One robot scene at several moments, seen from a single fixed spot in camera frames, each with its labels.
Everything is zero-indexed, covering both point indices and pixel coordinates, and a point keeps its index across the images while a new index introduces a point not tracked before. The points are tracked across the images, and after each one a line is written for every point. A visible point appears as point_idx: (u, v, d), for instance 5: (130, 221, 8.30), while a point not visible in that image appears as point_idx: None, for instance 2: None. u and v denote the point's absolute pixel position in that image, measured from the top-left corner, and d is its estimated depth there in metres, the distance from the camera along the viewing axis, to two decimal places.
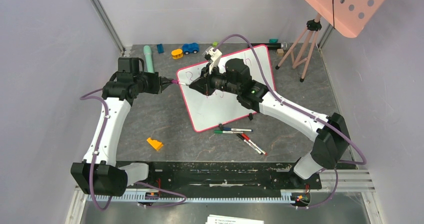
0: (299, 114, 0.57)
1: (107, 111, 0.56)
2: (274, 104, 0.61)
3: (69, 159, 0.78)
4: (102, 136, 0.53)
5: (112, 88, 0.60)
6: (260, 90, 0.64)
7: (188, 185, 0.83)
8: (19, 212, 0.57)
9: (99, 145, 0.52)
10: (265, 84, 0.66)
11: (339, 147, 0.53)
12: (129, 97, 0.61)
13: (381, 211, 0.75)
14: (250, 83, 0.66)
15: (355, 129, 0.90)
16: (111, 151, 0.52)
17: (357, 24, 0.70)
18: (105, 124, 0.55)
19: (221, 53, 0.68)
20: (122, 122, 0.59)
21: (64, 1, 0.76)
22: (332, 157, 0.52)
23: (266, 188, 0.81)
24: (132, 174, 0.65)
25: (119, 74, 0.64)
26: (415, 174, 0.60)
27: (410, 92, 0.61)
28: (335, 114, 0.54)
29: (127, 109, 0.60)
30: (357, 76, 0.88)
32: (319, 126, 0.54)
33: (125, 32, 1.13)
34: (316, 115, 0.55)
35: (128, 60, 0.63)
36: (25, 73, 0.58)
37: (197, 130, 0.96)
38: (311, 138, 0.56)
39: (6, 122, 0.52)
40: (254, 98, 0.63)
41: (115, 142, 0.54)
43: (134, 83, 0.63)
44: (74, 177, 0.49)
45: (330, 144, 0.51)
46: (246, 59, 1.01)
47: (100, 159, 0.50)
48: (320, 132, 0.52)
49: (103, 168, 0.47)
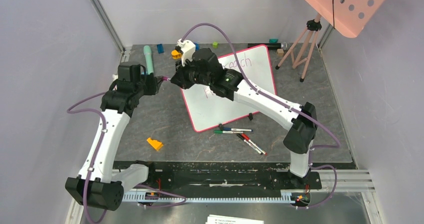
0: (273, 103, 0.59)
1: (104, 124, 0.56)
2: (249, 93, 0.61)
3: (69, 160, 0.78)
4: (98, 151, 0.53)
5: (111, 98, 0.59)
6: (233, 78, 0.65)
7: (188, 185, 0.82)
8: (20, 212, 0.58)
9: (95, 160, 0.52)
10: (237, 72, 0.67)
11: (312, 135, 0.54)
12: (128, 108, 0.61)
13: (381, 211, 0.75)
14: (221, 71, 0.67)
15: (355, 129, 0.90)
16: (107, 167, 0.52)
17: (357, 23, 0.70)
18: (101, 138, 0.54)
19: (191, 44, 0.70)
20: (120, 136, 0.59)
21: (65, 1, 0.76)
22: (305, 145, 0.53)
23: (266, 188, 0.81)
24: (130, 177, 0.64)
25: (119, 82, 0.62)
26: (415, 175, 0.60)
27: (410, 92, 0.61)
28: (308, 103, 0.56)
29: (126, 121, 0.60)
30: (357, 77, 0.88)
32: (293, 115, 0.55)
33: (125, 32, 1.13)
34: (291, 105, 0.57)
35: (129, 68, 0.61)
36: (25, 73, 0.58)
37: (197, 130, 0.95)
38: (285, 126, 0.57)
39: (6, 122, 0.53)
40: (228, 86, 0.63)
41: (111, 157, 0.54)
43: (135, 93, 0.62)
44: (68, 191, 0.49)
45: (304, 133, 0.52)
46: (246, 59, 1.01)
47: (94, 175, 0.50)
48: (294, 122, 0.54)
49: (97, 185, 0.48)
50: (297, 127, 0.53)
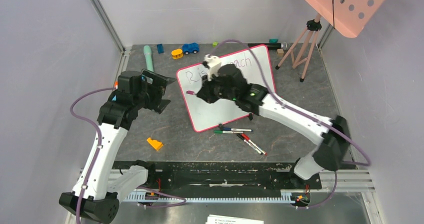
0: (299, 116, 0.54)
1: (100, 140, 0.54)
2: (275, 107, 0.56)
3: (69, 160, 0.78)
4: (92, 168, 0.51)
5: (109, 111, 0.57)
6: (259, 92, 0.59)
7: (188, 185, 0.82)
8: (20, 212, 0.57)
9: (89, 177, 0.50)
10: (263, 86, 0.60)
11: (344, 151, 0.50)
12: (126, 121, 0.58)
13: (381, 212, 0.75)
14: (246, 85, 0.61)
15: (355, 129, 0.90)
16: (101, 184, 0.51)
17: (357, 23, 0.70)
18: (96, 155, 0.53)
19: (219, 59, 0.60)
20: (116, 150, 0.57)
21: (65, 1, 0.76)
22: (336, 161, 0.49)
23: (266, 188, 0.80)
24: (130, 182, 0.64)
25: (118, 92, 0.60)
26: (415, 175, 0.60)
27: (411, 92, 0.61)
28: (337, 117, 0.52)
29: (123, 135, 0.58)
30: (357, 77, 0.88)
32: (322, 129, 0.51)
33: (125, 32, 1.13)
34: (319, 119, 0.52)
35: (129, 79, 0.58)
36: (25, 73, 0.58)
37: (197, 130, 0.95)
38: (314, 141, 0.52)
39: (6, 122, 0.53)
40: (253, 101, 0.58)
41: (106, 173, 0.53)
43: (134, 106, 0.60)
44: (62, 206, 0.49)
45: (335, 147, 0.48)
46: (246, 59, 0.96)
47: (87, 193, 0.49)
48: (325, 136, 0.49)
49: (90, 205, 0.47)
50: (327, 142, 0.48)
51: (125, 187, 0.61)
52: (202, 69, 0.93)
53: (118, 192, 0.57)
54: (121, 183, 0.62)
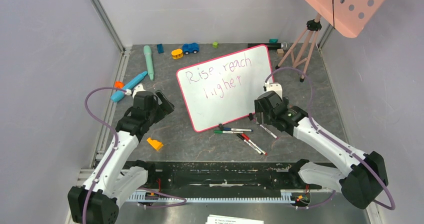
0: (335, 145, 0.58)
1: (116, 143, 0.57)
2: (309, 130, 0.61)
3: (69, 160, 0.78)
4: (106, 165, 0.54)
5: (126, 122, 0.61)
6: (296, 114, 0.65)
7: (188, 185, 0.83)
8: (20, 212, 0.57)
9: (101, 173, 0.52)
10: (300, 109, 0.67)
11: (377, 191, 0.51)
12: (140, 133, 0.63)
13: (381, 211, 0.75)
14: (284, 108, 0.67)
15: (355, 129, 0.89)
16: (110, 182, 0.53)
17: (356, 23, 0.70)
18: (111, 155, 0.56)
19: (280, 87, 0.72)
20: (127, 156, 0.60)
21: (65, 1, 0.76)
22: (365, 199, 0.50)
23: (266, 188, 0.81)
24: (129, 186, 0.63)
25: (133, 109, 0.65)
26: (415, 175, 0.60)
27: (411, 92, 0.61)
28: (374, 154, 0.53)
29: (134, 145, 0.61)
30: (357, 76, 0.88)
32: (354, 161, 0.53)
33: (125, 32, 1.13)
34: (353, 151, 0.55)
35: (143, 97, 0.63)
36: (25, 72, 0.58)
37: (197, 130, 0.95)
38: (343, 172, 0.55)
39: (6, 122, 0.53)
40: (289, 120, 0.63)
41: (116, 174, 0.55)
43: (147, 121, 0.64)
44: (68, 201, 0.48)
45: (363, 182, 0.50)
46: (246, 59, 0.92)
47: (98, 187, 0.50)
48: (355, 169, 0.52)
49: (99, 198, 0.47)
50: (357, 175, 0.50)
51: (124, 192, 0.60)
52: (203, 69, 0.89)
53: (118, 197, 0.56)
54: (122, 185, 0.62)
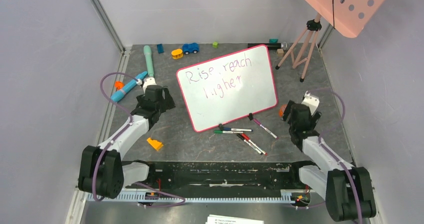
0: (328, 154, 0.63)
1: (131, 120, 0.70)
2: (313, 142, 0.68)
3: (69, 160, 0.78)
4: (120, 135, 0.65)
5: (140, 111, 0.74)
6: (311, 134, 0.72)
7: (188, 185, 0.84)
8: (20, 213, 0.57)
9: (116, 139, 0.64)
10: (318, 131, 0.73)
11: (354, 210, 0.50)
12: (150, 122, 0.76)
13: (381, 211, 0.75)
14: (306, 123, 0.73)
15: (355, 129, 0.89)
16: (123, 146, 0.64)
17: (356, 23, 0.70)
18: (125, 128, 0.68)
19: (316, 104, 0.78)
20: (136, 136, 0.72)
21: (65, 0, 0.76)
22: (341, 204, 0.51)
23: (266, 188, 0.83)
24: (134, 170, 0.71)
25: (145, 101, 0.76)
26: (415, 175, 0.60)
27: (411, 92, 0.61)
28: (361, 169, 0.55)
29: (144, 130, 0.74)
30: (357, 76, 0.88)
32: (337, 167, 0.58)
33: (125, 32, 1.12)
34: (341, 160, 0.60)
35: (154, 91, 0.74)
36: (24, 73, 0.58)
37: (197, 130, 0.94)
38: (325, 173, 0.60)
39: (6, 122, 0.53)
40: (302, 137, 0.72)
41: (127, 143, 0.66)
43: (157, 111, 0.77)
44: (81, 160, 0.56)
45: (338, 185, 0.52)
46: (246, 59, 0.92)
47: (112, 147, 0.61)
48: (335, 171, 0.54)
49: (111, 155, 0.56)
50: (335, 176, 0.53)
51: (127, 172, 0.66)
52: (203, 69, 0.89)
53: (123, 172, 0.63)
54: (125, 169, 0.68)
